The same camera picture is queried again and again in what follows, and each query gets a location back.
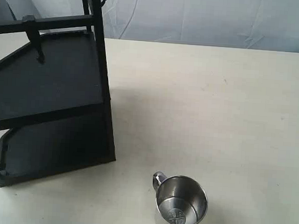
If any white backdrop cloth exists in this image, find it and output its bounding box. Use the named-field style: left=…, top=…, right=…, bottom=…
left=0, top=0, right=299, bottom=52

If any stainless steel mug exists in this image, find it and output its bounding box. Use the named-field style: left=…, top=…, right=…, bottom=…
left=153, top=171, right=208, bottom=224

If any black metal rack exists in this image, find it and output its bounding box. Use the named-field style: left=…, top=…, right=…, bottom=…
left=0, top=0, right=116, bottom=187

